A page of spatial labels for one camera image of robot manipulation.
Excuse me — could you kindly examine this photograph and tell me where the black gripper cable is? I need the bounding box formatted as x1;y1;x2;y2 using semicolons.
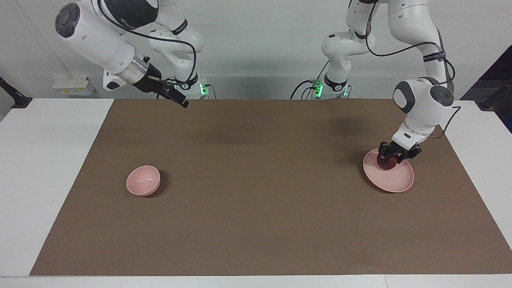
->
97;0;197;86
365;0;462;139

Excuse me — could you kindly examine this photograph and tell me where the pink bowl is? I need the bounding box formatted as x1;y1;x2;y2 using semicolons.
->
126;166;161;196

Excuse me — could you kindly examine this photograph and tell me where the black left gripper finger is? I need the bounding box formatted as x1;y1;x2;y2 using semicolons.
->
395;149;421;164
378;142;394;164

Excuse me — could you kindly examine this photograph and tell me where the dark fabric partition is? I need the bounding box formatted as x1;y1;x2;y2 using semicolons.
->
460;45;512;134

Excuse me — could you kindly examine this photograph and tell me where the white wall power strip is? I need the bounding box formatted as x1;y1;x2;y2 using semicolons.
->
53;77;96;96

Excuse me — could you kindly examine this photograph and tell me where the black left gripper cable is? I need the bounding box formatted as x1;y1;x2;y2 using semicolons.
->
365;0;462;139

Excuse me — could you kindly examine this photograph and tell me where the pink round plate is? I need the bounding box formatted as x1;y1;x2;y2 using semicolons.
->
363;148;414;193

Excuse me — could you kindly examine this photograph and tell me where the black clamp stand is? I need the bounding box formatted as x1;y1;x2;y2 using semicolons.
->
0;77;32;109
479;80;512;111

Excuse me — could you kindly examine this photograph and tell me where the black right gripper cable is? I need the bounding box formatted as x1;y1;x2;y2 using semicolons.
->
97;0;197;86

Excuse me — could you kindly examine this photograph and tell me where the brown table mat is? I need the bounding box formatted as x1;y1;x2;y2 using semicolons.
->
29;99;512;276

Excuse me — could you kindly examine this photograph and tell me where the dark red apple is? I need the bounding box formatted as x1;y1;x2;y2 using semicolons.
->
376;154;398;171

